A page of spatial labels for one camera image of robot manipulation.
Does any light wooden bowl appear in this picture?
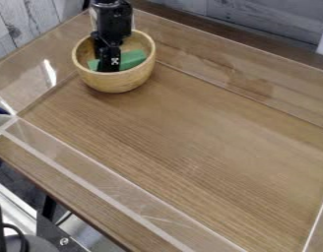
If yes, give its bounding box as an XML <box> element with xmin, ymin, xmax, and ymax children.
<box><xmin>70</xmin><ymin>30</ymin><xmax>156</xmax><ymax>94</ymax></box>

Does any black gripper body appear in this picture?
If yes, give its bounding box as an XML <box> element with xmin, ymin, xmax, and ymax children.
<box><xmin>90</xmin><ymin>0</ymin><xmax>132</xmax><ymax>48</ymax></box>

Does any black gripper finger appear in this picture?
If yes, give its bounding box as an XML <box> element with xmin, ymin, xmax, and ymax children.
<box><xmin>97</xmin><ymin>46</ymin><xmax>121</xmax><ymax>72</ymax></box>

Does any green rectangular block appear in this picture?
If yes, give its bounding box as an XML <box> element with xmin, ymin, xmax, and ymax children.
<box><xmin>88</xmin><ymin>49</ymin><xmax>146</xmax><ymax>71</ymax></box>

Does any black table leg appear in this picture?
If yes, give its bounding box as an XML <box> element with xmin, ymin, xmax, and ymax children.
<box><xmin>41</xmin><ymin>196</ymin><xmax>57</xmax><ymax>221</ymax></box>

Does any black cable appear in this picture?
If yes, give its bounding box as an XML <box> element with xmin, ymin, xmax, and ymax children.
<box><xmin>1</xmin><ymin>222</ymin><xmax>30</xmax><ymax>252</ymax></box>

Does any clear acrylic tray wall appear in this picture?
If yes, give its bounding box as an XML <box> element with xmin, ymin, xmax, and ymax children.
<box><xmin>0</xmin><ymin>6</ymin><xmax>323</xmax><ymax>252</ymax></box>

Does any black metal bracket with screw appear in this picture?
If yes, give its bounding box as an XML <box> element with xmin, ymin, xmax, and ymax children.
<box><xmin>37</xmin><ymin>219</ymin><xmax>90</xmax><ymax>252</ymax></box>

